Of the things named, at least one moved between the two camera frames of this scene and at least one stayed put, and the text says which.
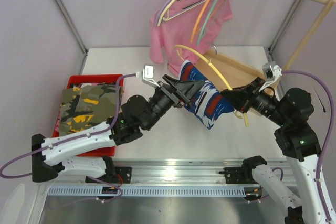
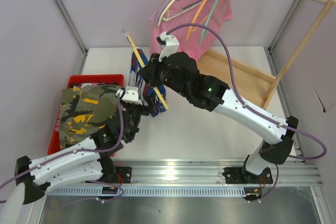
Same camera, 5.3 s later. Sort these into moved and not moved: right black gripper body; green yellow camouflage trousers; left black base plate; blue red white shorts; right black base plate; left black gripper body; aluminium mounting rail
Moved: right black gripper body; left black gripper body; blue red white shorts
Not moved: left black base plate; green yellow camouflage trousers; right black base plate; aluminium mounting rail
